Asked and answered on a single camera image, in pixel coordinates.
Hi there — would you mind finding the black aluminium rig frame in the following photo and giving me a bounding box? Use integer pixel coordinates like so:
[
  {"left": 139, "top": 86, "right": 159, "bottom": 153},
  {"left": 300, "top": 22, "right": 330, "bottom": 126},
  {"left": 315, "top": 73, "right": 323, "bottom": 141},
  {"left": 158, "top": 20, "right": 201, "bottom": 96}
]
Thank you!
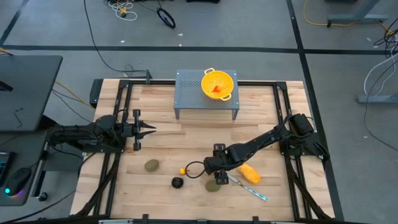
[{"left": 70, "top": 78, "right": 345, "bottom": 224}]

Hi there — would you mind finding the grey side table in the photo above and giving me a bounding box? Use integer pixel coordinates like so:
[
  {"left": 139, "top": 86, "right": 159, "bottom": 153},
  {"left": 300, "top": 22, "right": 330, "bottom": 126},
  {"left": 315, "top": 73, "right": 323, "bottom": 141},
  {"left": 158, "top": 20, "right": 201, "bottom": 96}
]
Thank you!
[{"left": 0, "top": 130, "right": 52, "bottom": 207}]

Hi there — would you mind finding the black computer mouse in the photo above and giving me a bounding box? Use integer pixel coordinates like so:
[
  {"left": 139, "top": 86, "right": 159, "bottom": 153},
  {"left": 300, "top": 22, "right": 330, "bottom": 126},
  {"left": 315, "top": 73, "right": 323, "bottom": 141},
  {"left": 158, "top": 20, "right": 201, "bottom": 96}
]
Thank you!
[{"left": 4, "top": 167, "right": 32, "bottom": 197}]

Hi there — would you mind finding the grey perforated metal stand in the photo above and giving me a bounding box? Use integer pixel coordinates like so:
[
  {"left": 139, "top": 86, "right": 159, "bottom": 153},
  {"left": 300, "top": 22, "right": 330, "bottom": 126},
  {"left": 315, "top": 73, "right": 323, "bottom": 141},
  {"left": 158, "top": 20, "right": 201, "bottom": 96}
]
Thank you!
[{"left": 174, "top": 69, "right": 240, "bottom": 121}]

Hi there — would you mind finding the thin yellow cable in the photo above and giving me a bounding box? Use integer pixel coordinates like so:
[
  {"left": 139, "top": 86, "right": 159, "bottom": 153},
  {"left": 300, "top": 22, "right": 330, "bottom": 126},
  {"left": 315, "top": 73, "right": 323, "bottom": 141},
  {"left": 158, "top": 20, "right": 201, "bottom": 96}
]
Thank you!
[{"left": 55, "top": 80, "right": 96, "bottom": 110}]

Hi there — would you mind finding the long black floor cable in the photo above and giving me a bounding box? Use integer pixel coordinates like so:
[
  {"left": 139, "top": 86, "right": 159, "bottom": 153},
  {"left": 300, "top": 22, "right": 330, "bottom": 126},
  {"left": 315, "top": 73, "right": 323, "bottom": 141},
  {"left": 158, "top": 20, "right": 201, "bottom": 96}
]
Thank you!
[{"left": 83, "top": 0, "right": 150, "bottom": 75}]

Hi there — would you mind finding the white floor cable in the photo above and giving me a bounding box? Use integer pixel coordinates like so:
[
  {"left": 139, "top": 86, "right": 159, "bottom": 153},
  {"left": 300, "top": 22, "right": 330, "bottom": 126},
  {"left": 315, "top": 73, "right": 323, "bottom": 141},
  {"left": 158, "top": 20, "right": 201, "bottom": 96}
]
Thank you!
[{"left": 363, "top": 52, "right": 398, "bottom": 96}]

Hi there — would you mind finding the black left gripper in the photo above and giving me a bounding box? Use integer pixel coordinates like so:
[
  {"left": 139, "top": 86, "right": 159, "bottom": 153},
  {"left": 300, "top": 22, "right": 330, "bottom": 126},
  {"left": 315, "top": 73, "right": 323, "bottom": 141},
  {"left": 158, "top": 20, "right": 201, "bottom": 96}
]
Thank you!
[{"left": 120, "top": 108, "right": 157, "bottom": 152}]

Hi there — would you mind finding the grey desk foot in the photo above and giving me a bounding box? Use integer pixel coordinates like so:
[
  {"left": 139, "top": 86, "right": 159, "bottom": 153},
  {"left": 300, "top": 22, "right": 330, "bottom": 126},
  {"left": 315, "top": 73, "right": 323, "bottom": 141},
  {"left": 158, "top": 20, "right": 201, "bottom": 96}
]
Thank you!
[
  {"left": 326, "top": 0, "right": 389, "bottom": 28},
  {"left": 356, "top": 94, "right": 398, "bottom": 105}
]

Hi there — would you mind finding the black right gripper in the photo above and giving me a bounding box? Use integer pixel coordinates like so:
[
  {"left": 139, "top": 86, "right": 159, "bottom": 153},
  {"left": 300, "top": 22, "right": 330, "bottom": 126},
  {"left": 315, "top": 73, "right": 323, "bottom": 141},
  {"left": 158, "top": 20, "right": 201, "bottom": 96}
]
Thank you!
[{"left": 203, "top": 143, "right": 242, "bottom": 186}]

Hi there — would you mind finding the white cable bundle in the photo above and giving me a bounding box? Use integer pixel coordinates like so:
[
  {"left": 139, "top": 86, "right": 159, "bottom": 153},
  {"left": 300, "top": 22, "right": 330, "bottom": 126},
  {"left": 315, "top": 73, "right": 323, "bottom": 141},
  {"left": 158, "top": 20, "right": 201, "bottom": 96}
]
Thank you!
[{"left": 104, "top": 0, "right": 138, "bottom": 22}]

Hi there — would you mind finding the black monitor bracket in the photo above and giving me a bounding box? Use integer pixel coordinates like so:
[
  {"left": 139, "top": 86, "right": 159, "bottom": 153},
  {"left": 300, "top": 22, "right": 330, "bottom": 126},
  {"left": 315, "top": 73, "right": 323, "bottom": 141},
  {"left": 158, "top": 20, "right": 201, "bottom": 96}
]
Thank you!
[{"left": 0, "top": 80, "right": 14, "bottom": 93}]

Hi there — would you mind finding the backlit keyboard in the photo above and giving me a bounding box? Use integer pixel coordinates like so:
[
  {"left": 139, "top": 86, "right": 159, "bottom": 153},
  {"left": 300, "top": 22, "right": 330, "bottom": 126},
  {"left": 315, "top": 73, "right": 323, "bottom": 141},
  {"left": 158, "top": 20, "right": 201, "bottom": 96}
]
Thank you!
[{"left": 0, "top": 151, "right": 16, "bottom": 187}]

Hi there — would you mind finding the black desk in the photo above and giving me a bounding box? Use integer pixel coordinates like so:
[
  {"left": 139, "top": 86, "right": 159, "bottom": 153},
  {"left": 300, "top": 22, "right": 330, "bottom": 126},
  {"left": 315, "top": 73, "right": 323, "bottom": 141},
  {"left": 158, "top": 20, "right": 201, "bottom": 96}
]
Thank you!
[{"left": 0, "top": 55, "right": 63, "bottom": 133}]

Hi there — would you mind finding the yellow mango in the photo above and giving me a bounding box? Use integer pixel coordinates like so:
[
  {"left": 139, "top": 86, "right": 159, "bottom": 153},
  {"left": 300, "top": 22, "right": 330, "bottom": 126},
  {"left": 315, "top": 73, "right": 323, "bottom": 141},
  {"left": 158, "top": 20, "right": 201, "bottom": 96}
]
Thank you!
[{"left": 236, "top": 163, "right": 262, "bottom": 184}]

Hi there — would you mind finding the black cable coil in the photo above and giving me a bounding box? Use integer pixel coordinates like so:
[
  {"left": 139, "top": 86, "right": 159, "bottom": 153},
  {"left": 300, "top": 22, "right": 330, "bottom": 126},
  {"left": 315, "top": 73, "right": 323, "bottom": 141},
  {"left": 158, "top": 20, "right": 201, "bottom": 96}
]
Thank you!
[{"left": 156, "top": 7, "right": 177, "bottom": 30}]

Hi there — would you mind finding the yellow floor cable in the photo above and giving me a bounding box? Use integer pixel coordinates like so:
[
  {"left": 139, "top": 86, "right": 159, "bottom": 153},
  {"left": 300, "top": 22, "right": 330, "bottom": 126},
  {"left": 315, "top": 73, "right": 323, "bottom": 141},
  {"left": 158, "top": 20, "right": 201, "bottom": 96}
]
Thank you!
[{"left": 303, "top": 0, "right": 395, "bottom": 37}]

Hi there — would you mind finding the yellow plastic colander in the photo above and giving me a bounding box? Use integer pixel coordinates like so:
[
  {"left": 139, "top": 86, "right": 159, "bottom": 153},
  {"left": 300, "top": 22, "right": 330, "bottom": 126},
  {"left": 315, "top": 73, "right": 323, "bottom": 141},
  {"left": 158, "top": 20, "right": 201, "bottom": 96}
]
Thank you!
[{"left": 200, "top": 67, "right": 235, "bottom": 101}]

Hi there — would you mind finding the black cable bunch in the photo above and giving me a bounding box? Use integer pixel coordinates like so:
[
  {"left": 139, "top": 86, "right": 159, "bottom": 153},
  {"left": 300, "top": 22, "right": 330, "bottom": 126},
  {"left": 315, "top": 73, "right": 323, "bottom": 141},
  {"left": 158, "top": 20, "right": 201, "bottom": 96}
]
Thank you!
[{"left": 373, "top": 26, "right": 398, "bottom": 60}]

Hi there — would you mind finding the brown-green kiwi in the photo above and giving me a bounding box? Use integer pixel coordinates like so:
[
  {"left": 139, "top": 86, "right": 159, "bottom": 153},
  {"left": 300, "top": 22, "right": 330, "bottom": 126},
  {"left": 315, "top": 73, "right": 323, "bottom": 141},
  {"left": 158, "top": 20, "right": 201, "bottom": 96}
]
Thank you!
[
  {"left": 144, "top": 159, "right": 160, "bottom": 173},
  {"left": 205, "top": 179, "right": 222, "bottom": 193}
]

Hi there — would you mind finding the knife with blue patterned handle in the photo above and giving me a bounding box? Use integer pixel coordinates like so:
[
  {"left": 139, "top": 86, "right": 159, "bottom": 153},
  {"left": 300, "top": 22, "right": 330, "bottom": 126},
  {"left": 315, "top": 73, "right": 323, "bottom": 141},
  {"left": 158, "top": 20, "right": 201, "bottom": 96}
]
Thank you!
[{"left": 228, "top": 175, "right": 269, "bottom": 202}]

